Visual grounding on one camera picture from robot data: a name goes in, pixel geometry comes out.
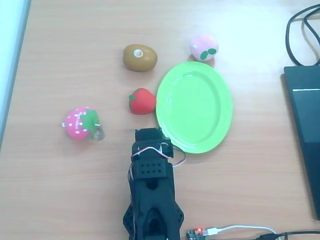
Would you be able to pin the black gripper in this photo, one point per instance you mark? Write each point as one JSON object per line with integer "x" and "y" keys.
{"x": 147, "y": 135}

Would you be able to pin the brown toy kiwi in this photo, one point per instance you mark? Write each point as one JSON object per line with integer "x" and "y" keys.
{"x": 140, "y": 58}

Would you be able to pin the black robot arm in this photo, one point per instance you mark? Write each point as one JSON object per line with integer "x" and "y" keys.
{"x": 155, "y": 200}

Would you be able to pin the green oval plate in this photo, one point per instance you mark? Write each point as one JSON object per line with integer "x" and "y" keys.
{"x": 195, "y": 107}

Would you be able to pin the red toy tomato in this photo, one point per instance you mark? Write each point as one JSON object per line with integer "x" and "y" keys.
{"x": 142, "y": 101}

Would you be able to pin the pink toy strawberry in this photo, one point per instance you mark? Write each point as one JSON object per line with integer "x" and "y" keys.
{"x": 78, "y": 122}

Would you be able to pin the small controller board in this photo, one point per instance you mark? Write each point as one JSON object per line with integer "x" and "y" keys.
{"x": 196, "y": 233}

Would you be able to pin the pink toy peach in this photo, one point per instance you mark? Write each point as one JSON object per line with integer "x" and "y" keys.
{"x": 203, "y": 47}

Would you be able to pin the black laptop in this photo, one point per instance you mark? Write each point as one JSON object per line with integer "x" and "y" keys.
{"x": 306, "y": 125}

